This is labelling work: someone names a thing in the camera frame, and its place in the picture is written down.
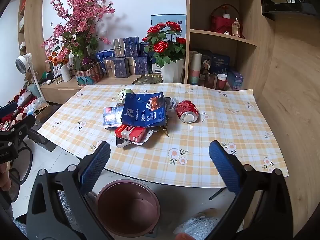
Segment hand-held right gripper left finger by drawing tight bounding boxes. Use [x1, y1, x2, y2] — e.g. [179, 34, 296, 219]
[26, 141, 118, 240]

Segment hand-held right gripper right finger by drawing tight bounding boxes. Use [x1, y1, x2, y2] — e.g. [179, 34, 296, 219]
[209, 140, 293, 240]

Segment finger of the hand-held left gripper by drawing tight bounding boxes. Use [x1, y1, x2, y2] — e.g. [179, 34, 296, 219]
[26, 128, 57, 153]

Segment red cigarette box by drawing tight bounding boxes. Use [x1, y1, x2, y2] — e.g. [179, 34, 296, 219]
[115, 124, 148, 143]

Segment blue cigarette pack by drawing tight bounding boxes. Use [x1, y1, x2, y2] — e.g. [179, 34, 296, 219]
[103, 106, 124, 128]

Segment maroon plastic trash bin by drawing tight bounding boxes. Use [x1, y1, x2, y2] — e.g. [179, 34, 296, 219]
[96, 179, 162, 237]

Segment crushed red soda can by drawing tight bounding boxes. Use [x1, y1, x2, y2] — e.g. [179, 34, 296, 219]
[176, 100, 200, 123]

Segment blue coffee bag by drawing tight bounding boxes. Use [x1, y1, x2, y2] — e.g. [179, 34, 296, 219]
[121, 92, 167, 132]

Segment white paper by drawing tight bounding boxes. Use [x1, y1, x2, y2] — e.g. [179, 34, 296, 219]
[165, 97, 178, 112]

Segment person's left hand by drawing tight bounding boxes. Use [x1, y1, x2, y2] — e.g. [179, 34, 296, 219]
[0, 164, 12, 192]

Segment red checkered cloth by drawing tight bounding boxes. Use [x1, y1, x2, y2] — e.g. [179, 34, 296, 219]
[0, 90, 34, 130]

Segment cardboard box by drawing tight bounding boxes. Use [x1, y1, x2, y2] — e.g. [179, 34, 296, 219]
[35, 102, 58, 121]

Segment yellow plaid floral tablecloth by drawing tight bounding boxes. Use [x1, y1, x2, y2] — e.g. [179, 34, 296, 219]
[37, 82, 288, 188]

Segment black chair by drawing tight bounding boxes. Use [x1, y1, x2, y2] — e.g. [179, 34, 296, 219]
[9, 145, 34, 203]

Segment wooden low cabinet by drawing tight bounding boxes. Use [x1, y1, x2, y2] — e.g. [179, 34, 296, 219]
[40, 75, 185, 105]

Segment white printed plastic wrapper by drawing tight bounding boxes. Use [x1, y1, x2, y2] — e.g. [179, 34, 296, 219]
[115, 129, 153, 148]

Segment person's right leg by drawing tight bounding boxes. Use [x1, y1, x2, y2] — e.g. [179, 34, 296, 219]
[172, 215, 227, 236]

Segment white standing fan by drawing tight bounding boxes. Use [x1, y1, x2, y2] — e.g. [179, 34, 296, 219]
[15, 53, 44, 98]

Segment white cylindrical container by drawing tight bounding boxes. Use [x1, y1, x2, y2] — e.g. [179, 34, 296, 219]
[61, 64, 72, 82]

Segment small green white yogurt cup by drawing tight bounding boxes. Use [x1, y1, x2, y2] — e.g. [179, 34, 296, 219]
[117, 89, 134, 103]

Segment teal red printed box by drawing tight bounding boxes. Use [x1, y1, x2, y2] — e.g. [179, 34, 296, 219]
[75, 64, 104, 87]

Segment orange artificial flowers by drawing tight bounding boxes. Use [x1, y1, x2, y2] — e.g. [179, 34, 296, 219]
[45, 52, 69, 67]

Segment red paper cup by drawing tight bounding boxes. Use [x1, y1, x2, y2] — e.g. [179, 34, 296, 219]
[215, 74, 227, 90]

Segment small purple box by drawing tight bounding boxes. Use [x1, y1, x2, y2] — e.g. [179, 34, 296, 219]
[227, 69, 244, 91]

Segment golden leaf tray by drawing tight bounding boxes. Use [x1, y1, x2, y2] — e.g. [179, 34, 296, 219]
[130, 74, 163, 85]

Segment dark blue gold gift box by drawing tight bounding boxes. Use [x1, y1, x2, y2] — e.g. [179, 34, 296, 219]
[127, 56, 149, 76]
[113, 37, 140, 58]
[104, 57, 130, 78]

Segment stack of pastel paper cups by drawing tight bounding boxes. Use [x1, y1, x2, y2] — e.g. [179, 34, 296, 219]
[187, 51, 202, 85]

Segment dark blue printed box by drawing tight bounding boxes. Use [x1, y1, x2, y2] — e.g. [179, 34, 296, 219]
[200, 50, 230, 80]

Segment wooden shelf unit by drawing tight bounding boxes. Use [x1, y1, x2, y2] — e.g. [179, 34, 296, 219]
[185, 0, 275, 92]

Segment white flower pot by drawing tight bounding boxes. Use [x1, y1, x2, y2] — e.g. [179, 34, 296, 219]
[159, 59, 185, 83]

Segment flat blue box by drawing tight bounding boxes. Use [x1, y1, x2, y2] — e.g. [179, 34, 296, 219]
[96, 50, 115, 62]

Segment red artificial rose plant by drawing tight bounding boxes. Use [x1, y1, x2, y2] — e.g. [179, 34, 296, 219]
[142, 21, 187, 68]

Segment pink artificial blossom arrangement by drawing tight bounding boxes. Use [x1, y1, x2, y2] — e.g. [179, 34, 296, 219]
[41, 0, 115, 70]

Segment clear glass perfume bottle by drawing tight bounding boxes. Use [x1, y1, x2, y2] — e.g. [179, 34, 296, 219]
[232, 18, 242, 37]

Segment red gift basket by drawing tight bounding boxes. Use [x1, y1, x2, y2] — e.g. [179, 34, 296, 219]
[210, 4, 247, 39]

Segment light blue carton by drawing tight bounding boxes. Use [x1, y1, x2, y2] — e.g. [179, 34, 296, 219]
[151, 14, 187, 38]

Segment black shelf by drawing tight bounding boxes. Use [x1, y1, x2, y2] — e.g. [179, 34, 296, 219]
[261, 1, 320, 22]

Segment wooden wall shelf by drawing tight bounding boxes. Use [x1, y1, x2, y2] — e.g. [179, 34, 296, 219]
[17, 0, 45, 70]

